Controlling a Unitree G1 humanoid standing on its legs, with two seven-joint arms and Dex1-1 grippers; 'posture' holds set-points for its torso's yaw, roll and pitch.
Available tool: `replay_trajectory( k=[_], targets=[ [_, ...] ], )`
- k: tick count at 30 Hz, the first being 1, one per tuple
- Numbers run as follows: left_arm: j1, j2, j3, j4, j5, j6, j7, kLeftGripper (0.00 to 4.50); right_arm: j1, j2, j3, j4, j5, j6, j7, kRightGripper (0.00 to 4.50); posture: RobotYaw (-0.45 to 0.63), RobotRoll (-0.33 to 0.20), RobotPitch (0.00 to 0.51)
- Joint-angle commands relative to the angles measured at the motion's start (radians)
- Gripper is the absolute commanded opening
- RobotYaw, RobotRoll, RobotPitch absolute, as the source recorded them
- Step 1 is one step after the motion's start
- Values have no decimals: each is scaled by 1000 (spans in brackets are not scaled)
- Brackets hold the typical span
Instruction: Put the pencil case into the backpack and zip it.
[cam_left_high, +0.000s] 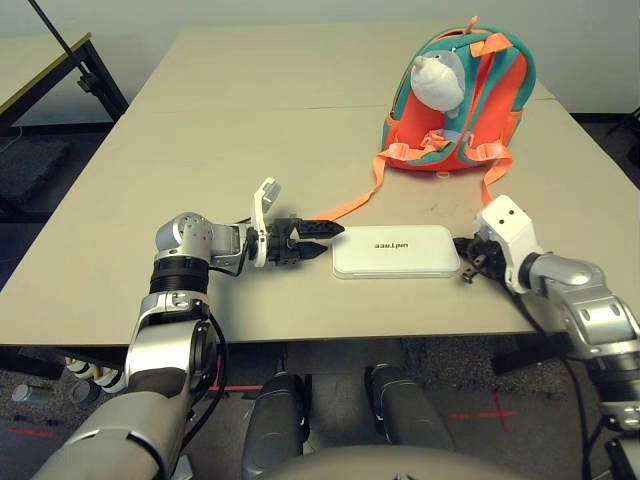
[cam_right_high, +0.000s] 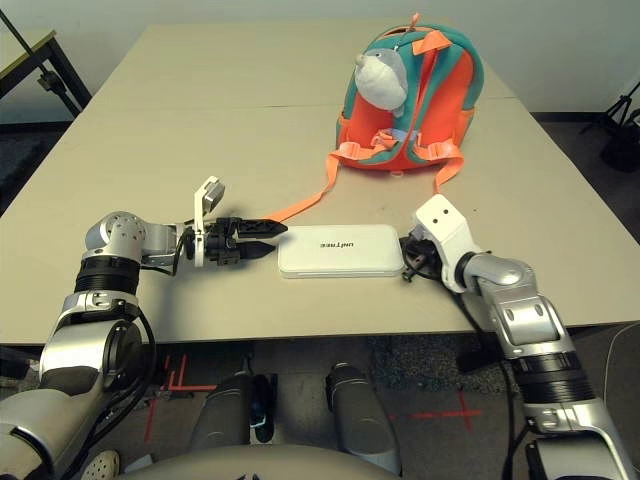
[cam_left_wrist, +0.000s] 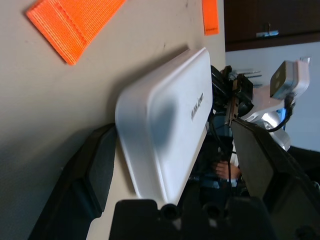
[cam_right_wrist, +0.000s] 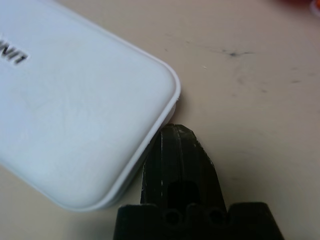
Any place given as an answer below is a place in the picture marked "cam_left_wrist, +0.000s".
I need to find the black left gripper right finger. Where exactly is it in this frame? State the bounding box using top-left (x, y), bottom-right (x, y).
top-left (231, 118), bottom-right (320, 240)

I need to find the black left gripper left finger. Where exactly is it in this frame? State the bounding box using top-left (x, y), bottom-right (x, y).
top-left (27, 123), bottom-right (118, 240)

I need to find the white pencil case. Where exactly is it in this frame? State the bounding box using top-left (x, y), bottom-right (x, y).
top-left (114, 47), bottom-right (215, 203)

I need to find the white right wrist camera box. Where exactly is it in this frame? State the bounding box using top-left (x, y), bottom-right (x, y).
top-left (246, 57), bottom-right (312, 123)

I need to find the dark wooden cabinet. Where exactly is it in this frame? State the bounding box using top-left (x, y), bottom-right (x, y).
top-left (223, 0), bottom-right (320, 52)

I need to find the orange and teal backpack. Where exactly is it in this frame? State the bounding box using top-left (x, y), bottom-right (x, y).
top-left (24, 0), bottom-right (220, 66)

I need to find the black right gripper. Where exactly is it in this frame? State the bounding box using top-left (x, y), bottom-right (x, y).
top-left (211, 65), bottom-right (255, 121)

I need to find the seated bystander person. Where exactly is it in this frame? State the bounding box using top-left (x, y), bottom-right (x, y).
top-left (199, 159), bottom-right (243, 191)

